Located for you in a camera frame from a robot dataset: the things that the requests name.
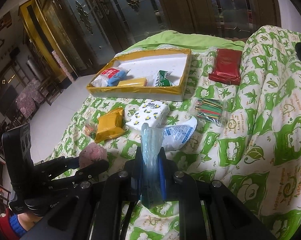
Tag black cable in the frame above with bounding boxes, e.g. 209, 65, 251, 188
116, 199, 139, 240

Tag green patterned quilt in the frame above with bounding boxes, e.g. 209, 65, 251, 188
41, 24, 301, 240

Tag gold foil packet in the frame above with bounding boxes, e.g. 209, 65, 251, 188
95, 107, 125, 144

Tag ornate glass door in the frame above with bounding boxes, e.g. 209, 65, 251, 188
19, 0, 281, 81

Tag plain green sheet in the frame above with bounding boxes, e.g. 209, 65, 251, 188
117, 30, 245, 55

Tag person left hand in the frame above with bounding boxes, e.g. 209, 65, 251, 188
17, 211, 42, 231

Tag blue rolled cloth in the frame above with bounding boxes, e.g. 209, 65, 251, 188
107, 70, 128, 87

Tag bee-print tissue pack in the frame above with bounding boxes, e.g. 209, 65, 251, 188
126, 99, 170, 132

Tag gold-edged white foam tray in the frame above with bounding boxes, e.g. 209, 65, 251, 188
86, 48, 192, 102

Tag gold bar packet in tray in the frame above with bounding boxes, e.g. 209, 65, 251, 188
117, 77, 147, 87

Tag pink fluffy ball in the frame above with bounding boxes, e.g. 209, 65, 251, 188
79, 142, 108, 169

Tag teal tissue pack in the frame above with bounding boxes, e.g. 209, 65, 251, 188
141, 123, 163, 209

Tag red foil packet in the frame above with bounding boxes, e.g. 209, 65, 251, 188
208, 48, 242, 86

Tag white red packet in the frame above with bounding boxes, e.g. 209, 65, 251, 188
91, 67, 130, 87

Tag green white snack packet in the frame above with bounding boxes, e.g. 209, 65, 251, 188
153, 70, 173, 87

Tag bag of coloured sticks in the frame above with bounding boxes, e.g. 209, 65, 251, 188
194, 98, 228, 127

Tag small bag coloured crayons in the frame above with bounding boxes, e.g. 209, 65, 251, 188
84, 124, 97, 140

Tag white desiccant packet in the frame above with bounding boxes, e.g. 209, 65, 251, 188
162, 116, 198, 151

